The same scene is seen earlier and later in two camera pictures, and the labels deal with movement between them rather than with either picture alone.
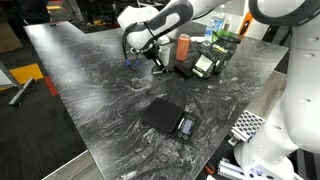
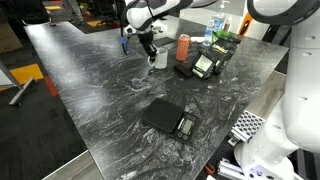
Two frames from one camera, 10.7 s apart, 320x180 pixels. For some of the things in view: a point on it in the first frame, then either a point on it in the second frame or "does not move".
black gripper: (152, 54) to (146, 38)
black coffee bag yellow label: (223, 49) does not move
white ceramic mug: (165, 55) does not move
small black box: (184, 68) does not move
